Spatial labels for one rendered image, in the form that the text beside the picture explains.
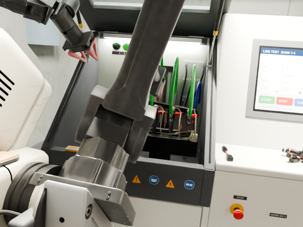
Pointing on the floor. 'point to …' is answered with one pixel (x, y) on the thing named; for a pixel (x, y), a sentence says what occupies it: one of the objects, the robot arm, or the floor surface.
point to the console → (252, 129)
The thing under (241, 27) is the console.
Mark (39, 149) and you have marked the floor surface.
